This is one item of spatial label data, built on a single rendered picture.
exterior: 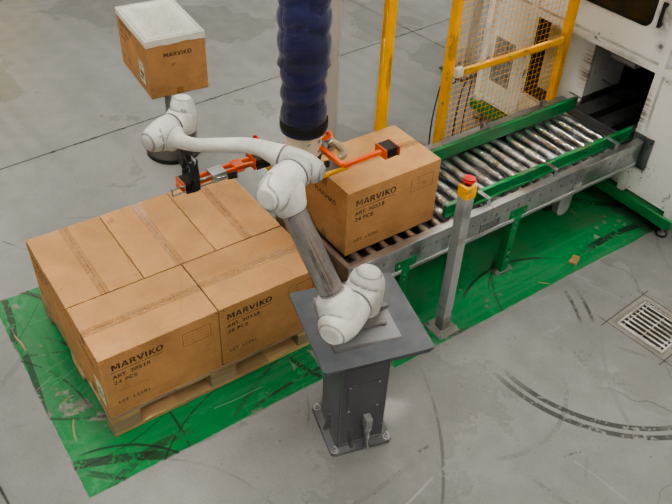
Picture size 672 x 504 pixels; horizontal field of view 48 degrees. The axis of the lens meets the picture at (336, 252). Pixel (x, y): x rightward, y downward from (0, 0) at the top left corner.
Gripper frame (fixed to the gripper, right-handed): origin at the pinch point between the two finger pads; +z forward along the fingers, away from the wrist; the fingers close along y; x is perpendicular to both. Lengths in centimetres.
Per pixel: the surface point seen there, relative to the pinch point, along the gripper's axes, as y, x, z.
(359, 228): -18, -82, 49
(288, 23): -3, -48, -63
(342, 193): -13, -73, 27
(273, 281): -14, -33, 65
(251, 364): -15, -18, 117
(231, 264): 9, -21, 65
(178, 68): 170, -73, 39
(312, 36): -9, -56, -58
